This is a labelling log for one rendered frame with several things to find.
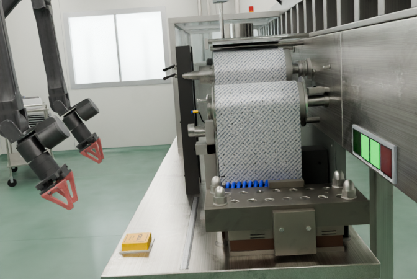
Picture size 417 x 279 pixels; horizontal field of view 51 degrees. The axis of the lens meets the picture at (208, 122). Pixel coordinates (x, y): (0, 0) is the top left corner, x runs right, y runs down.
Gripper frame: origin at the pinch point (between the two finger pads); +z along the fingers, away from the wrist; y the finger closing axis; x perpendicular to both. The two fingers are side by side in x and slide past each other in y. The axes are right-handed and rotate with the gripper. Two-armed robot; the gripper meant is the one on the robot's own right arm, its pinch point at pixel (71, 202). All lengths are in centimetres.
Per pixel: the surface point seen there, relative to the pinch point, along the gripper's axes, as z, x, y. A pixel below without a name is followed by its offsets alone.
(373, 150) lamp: 21, -66, -29
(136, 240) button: 18.3, -7.4, 0.3
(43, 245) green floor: 51, 122, 229
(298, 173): 30, -54, 7
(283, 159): 24, -53, 7
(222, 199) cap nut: 19.1, -33.2, -8.3
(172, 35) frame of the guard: -25, -50, 114
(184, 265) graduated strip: 26.4, -16.8, -11.9
